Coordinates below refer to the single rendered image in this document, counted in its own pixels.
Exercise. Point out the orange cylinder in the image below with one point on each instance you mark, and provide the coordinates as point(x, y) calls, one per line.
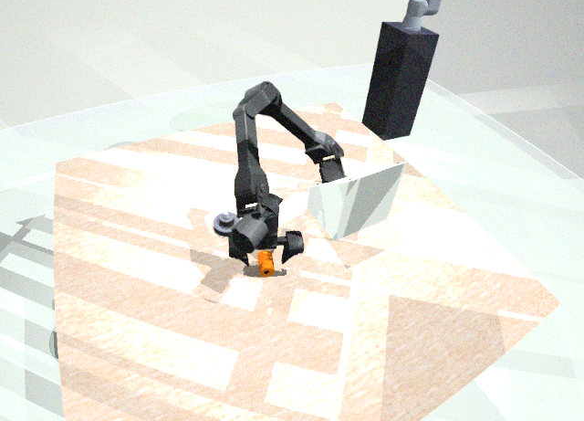
point(265, 264)

